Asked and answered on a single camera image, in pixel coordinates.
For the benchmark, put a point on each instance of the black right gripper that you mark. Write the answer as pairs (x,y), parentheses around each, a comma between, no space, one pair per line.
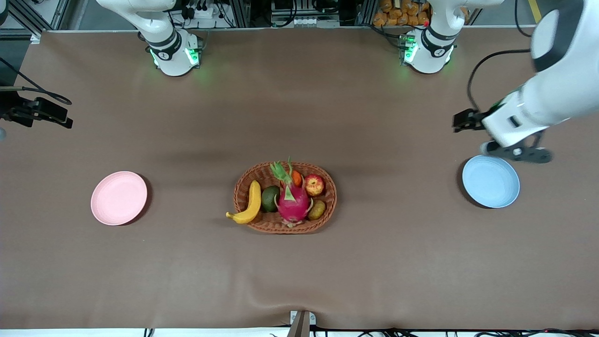
(14,112)

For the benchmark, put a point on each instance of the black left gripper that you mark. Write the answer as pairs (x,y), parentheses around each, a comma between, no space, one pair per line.
(473,120)

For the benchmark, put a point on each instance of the red yellow apple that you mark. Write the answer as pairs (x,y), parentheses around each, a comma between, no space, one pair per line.
(314,185)

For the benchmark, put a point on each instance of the yellow banana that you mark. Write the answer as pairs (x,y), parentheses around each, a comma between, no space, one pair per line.
(254,201)

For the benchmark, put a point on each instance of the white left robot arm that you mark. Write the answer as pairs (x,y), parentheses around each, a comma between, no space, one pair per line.
(561,93)

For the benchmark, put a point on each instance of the blue plate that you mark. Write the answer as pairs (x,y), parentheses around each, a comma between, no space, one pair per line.
(490,182)

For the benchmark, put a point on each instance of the pink plate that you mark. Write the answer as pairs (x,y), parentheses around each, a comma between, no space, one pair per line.
(118,198)

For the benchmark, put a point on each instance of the bag of orange items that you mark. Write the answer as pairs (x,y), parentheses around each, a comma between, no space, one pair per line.
(398,14)

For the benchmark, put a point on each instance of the brown wicker basket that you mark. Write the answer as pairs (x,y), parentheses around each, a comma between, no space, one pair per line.
(323,206)

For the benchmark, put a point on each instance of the brown kiwi fruit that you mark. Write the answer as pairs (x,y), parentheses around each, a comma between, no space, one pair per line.
(317,210)

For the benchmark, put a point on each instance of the orange carrot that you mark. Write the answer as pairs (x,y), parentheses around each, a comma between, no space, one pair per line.
(297,178)

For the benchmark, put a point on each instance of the white power strip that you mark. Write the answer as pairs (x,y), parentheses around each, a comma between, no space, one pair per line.
(201,13)

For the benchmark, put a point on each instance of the white terminal strip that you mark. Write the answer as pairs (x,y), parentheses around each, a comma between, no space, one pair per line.
(304,22)

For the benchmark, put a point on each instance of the pink dragon fruit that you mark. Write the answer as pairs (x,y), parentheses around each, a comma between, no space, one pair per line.
(292,203)

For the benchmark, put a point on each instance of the green avocado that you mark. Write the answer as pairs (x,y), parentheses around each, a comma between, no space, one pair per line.
(270,199)

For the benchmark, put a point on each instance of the brown table cover cloth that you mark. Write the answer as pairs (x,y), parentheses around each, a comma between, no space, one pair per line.
(299,281)

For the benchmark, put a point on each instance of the metal table corner bracket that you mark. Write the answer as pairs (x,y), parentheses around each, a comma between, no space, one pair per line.
(36,37)

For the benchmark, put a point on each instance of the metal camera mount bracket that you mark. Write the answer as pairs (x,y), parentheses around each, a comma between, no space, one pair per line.
(299,325)

